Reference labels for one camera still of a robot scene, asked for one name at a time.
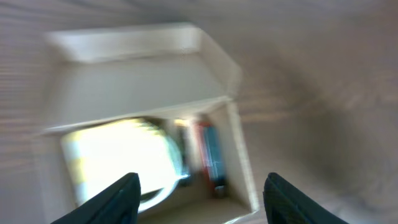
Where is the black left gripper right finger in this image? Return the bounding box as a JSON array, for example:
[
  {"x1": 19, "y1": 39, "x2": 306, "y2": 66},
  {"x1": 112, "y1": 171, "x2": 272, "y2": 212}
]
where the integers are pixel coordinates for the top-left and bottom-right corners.
[{"x1": 263, "y1": 172, "x2": 348, "y2": 224}]

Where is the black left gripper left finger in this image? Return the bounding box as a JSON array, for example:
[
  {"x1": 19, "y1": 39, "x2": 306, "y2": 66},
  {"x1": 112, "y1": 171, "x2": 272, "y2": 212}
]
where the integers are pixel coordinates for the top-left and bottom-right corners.
[{"x1": 52, "y1": 172, "x2": 141, "y2": 224}]

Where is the yellow sticky note pad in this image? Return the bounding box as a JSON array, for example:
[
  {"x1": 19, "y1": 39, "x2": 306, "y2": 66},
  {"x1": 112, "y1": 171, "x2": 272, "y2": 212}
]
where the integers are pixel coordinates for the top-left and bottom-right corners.
[{"x1": 60, "y1": 118, "x2": 162, "y2": 205}]

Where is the brown cardboard box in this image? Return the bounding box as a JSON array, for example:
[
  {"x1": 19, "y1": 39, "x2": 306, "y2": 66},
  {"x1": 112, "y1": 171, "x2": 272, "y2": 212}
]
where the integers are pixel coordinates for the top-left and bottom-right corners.
[{"x1": 35, "y1": 23, "x2": 260, "y2": 223}]

